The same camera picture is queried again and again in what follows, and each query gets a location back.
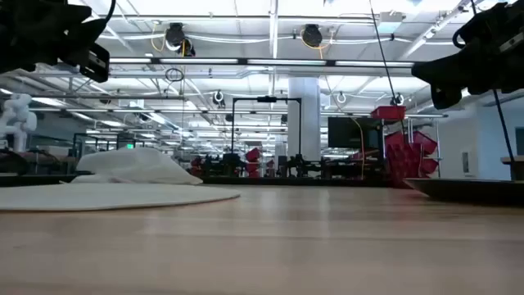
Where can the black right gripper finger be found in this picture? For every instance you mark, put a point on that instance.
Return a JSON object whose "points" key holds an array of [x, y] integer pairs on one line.
{"points": [[447, 96], [442, 73]]}

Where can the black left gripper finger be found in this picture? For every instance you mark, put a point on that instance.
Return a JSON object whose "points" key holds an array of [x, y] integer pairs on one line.
{"points": [[96, 61]]}

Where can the red textured cup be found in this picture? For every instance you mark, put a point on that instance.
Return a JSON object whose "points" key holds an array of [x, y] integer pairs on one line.
{"points": [[403, 164]]}

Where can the dark patterned plate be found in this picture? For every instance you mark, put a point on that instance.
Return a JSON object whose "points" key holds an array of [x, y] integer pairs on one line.
{"points": [[471, 190]]}

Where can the white cloth napkin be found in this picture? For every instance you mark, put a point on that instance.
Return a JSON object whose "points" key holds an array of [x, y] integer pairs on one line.
{"points": [[135, 166]]}

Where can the round white woven placemat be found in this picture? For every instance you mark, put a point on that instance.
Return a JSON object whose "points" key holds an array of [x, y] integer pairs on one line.
{"points": [[102, 196]]}

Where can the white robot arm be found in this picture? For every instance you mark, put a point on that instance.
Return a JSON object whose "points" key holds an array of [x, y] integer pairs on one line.
{"points": [[18, 119]]}

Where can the metal shelf rack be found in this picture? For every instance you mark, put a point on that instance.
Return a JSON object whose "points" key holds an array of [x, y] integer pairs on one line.
{"points": [[430, 116]]}

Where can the red storage bin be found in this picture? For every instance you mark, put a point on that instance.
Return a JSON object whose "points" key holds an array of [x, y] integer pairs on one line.
{"points": [[388, 112], [427, 143], [253, 169], [430, 166], [253, 155]]}

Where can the wooden side table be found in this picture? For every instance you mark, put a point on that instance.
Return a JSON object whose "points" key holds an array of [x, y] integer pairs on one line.
{"points": [[513, 160]]}

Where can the black monitor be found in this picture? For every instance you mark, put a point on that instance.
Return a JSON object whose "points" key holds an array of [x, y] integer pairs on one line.
{"points": [[348, 133]]}

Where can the white column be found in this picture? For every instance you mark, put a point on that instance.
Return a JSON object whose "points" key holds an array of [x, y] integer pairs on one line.
{"points": [[304, 123]]}

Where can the overhead LED light bar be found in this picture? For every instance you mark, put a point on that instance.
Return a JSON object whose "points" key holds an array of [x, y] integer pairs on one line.
{"points": [[282, 62]]}

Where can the black gantry frame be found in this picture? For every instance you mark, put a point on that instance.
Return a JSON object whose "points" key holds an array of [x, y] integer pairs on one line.
{"points": [[266, 99]]}

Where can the black table frame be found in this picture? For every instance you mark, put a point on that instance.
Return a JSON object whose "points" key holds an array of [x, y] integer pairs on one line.
{"points": [[286, 181]]}

